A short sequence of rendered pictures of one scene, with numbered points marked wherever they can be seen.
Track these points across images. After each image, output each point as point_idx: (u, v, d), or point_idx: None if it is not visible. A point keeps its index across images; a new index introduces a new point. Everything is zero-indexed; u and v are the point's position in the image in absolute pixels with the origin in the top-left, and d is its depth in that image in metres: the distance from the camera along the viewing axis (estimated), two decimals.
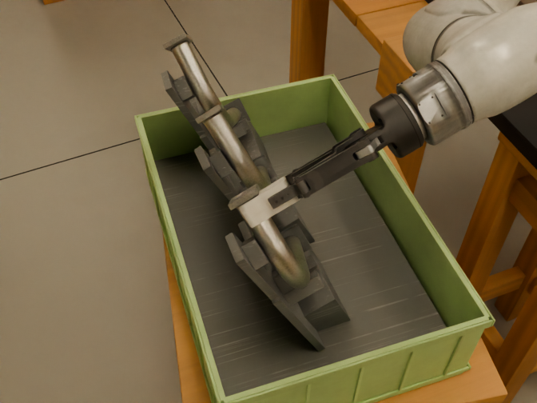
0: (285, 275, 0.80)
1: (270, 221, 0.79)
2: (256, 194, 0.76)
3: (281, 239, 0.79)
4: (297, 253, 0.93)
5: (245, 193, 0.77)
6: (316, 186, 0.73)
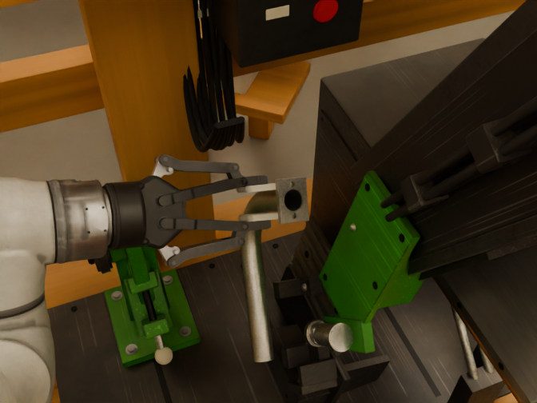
0: None
1: (268, 194, 0.81)
2: (276, 179, 0.78)
3: (259, 194, 0.84)
4: (252, 291, 0.90)
5: (288, 182, 0.77)
6: (218, 162, 0.77)
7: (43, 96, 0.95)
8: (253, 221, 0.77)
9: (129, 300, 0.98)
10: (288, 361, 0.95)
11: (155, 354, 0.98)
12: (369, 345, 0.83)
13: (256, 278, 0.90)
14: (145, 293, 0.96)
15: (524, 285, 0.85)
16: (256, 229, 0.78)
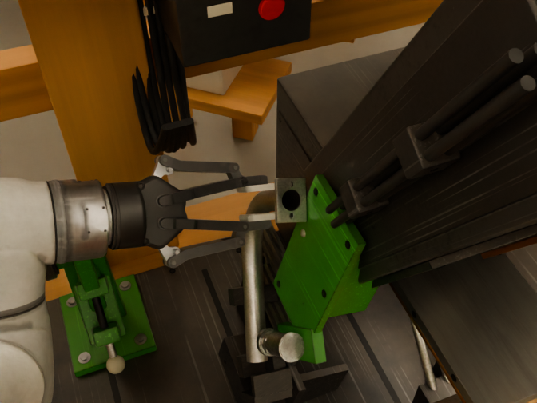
0: None
1: (268, 193, 0.81)
2: (276, 178, 0.78)
3: (260, 193, 0.84)
4: (250, 291, 0.90)
5: (288, 182, 0.77)
6: (218, 162, 0.77)
7: None
8: (253, 221, 0.77)
9: (79, 307, 0.95)
10: (242, 370, 0.92)
11: (106, 363, 0.95)
12: (320, 355, 0.80)
13: (254, 278, 0.90)
14: (94, 301, 0.93)
15: (482, 293, 0.82)
16: (256, 229, 0.78)
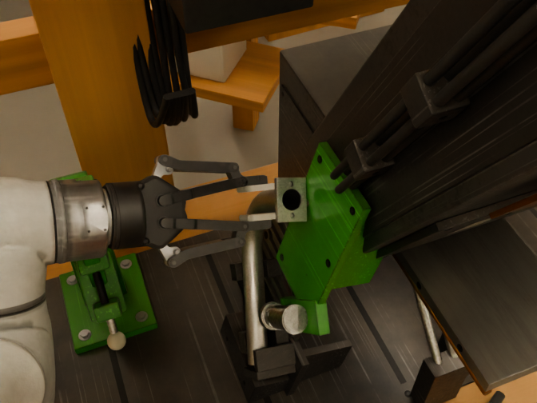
0: None
1: (268, 194, 0.81)
2: (276, 177, 0.78)
3: (260, 194, 0.84)
4: (251, 293, 0.89)
5: (288, 181, 0.77)
6: (218, 162, 0.77)
7: None
8: (253, 221, 0.77)
9: (80, 282, 0.93)
10: (244, 345, 0.91)
11: (107, 339, 0.93)
12: (324, 326, 0.79)
13: (255, 280, 0.89)
14: (95, 276, 0.92)
15: (487, 265, 0.81)
16: (256, 229, 0.77)
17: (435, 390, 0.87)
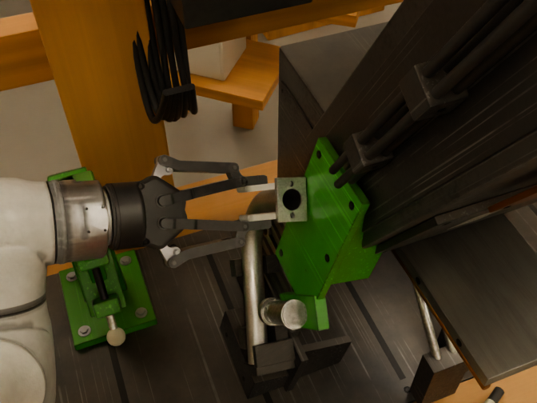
0: None
1: (268, 193, 0.81)
2: (276, 177, 0.78)
3: (260, 194, 0.84)
4: (251, 293, 0.89)
5: (288, 181, 0.77)
6: (218, 163, 0.77)
7: None
8: (253, 221, 0.77)
9: (79, 278, 0.94)
10: (244, 341, 0.91)
11: (106, 335, 0.94)
12: (323, 321, 0.79)
13: (255, 279, 0.89)
14: (94, 272, 0.92)
15: (487, 260, 0.81)
16: (256, 229, 0.77)
17: (434, 385, 0.87)
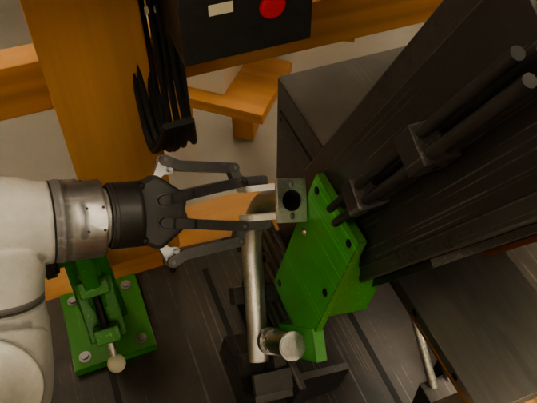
0: None
1: (268, 193, 0.81)
2: (276, 178, 0.78)
3: (260, 194, 0.84)
4: (251, 291, 0.90)
5: (288, 182, 0.77)
6: (218, 162, 0.77)
7: None
8: (253, 221, 0.77)
9: (80, 306, 0.95)
10: (243, 369, 0.92)
11: (107, 362, 0.95)
12: (320, 353, 0.80)
13: (255, 278, 0.90)
14: (95, 300, 0.93)
15: (483, 292, 0.82)
16: (256, 229, 0.78)
17: None
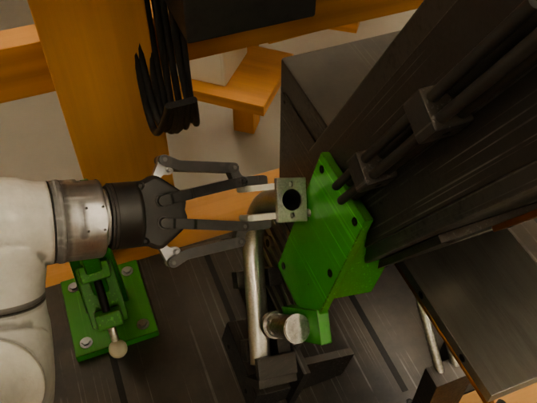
0: None
1: (268, 194, 0.81)
2: (276, 178, 0.78)
3: (260, 195, 0.84)
4: (252, 293, 0.89)
5: (288, 181, 0.77)
6: (218, 162, 0.77)
7: None
8: (253, 221, 0.77)
9: (81, 290, 0.93)
10: (246, 353, 0.91)
11: (109, 347, 0.93)
12: (325, 336, 0.79)
13: (256, 280, 0.89)
14: (97, 284, 0.92)
15: (490, 274, 0.81)
16: (256, 229, 0.77)
17: (436, 399, 0.87)
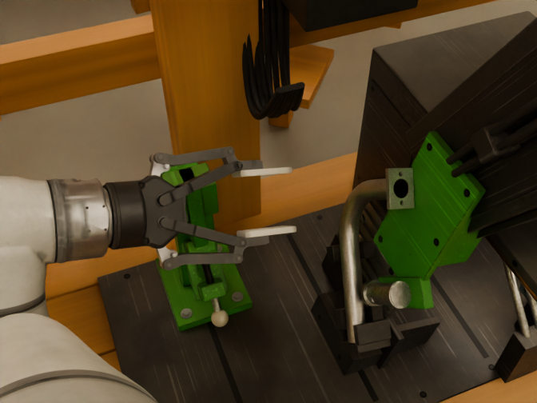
0: None
1: (375, 184, 0.88)
2: (387, 169, 0.85)
3: (363, 185, 0.91)
4: (350, 276, 0.96)
5: (398, 172, 0.84)
6: (212, 149, 0.77)
7: (105, 65, 0.98)
8: (251, 237, 0.77)
9: (186, 264, 1.01)
10: (342, 321, 0.98)
11: (212, 317, 1.01)
12: (428, 301, 0.86)
13: (354, 264, 0.96)
14: None
15: None
16: (254, 245, 0.77)
17: (522, 361, 0.94)
